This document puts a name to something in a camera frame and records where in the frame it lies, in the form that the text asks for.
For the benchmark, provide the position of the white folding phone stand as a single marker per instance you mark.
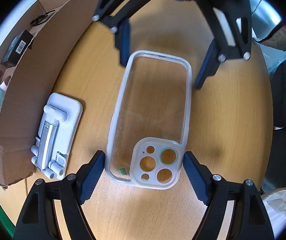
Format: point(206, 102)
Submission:
point(61, 116)

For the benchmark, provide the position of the black charger box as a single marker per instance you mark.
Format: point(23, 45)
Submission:
point(16, 48)

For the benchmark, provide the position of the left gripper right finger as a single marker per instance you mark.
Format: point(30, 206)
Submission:
point(249, 218)

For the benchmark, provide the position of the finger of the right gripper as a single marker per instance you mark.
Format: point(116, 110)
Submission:
point(115, 14)
point(230, 24)

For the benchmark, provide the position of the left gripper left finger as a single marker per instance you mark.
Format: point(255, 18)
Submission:
point(38, 220)

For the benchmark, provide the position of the clear phone case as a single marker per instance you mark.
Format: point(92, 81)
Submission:
point(149, 128)

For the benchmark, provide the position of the brown cardboard tray box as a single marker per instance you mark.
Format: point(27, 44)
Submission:
point(34, 77)

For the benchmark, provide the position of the black sunglasses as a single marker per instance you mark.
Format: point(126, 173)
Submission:
point(42, 18)

